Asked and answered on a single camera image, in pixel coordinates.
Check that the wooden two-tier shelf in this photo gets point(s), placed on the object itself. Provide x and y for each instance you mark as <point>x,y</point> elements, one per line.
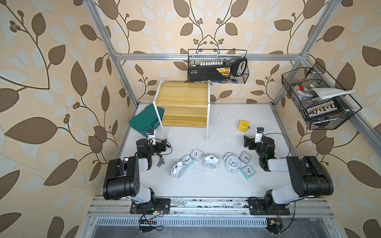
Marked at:
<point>181,104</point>

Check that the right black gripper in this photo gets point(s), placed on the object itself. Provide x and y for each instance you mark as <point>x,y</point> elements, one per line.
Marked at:
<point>251,143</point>

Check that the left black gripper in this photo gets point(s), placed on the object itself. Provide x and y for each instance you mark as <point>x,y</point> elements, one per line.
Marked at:
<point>159,147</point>

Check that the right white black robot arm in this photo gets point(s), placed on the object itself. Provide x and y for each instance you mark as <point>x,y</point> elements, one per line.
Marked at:
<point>308,179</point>

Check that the black handled tool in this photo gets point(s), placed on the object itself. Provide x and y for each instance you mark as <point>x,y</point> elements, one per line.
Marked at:
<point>238,67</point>

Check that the black wire basket right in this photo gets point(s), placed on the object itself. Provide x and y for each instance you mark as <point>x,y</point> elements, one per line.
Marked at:
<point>298,82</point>

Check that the black wire basket back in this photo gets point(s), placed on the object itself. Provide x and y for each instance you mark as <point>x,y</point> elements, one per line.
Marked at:
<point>218,56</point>

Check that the black wire basket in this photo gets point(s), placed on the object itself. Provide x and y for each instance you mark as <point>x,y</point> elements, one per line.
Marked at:
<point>218,56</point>
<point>298,82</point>

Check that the large white twin-bell clock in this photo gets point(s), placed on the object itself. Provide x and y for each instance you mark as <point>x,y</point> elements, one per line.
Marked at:
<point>231,162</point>

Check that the white paper booklet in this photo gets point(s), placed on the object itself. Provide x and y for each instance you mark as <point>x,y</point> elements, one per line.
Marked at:
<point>326,93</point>

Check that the grey square alarm clock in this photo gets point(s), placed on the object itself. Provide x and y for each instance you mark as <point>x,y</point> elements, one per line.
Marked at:
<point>245,157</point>

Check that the paint tube set box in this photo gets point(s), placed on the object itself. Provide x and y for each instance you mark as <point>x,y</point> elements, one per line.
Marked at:
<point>323,110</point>

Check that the black yellow box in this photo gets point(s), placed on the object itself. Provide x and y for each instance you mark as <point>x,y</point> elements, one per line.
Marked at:
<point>213,72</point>

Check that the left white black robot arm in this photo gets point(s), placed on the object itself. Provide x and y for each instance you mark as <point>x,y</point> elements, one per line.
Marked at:
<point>122,179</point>

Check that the orange handled pliers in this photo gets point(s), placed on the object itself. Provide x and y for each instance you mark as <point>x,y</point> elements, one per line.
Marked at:
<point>161,159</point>

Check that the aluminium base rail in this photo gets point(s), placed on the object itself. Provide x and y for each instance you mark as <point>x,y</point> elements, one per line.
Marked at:
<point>213,207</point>

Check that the lilac square alarm clock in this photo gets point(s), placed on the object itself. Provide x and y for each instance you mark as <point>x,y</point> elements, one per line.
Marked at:
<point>196,155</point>

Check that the white twin-bell alarm clock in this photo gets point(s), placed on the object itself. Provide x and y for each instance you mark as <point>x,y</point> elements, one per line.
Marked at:
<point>211,161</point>
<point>178,170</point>

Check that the yellow cube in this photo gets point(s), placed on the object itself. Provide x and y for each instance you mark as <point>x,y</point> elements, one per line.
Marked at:
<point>243,126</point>

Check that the teal square alarm clock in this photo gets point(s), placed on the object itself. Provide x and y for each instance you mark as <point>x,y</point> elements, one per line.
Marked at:
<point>248,171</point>
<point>187,161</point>

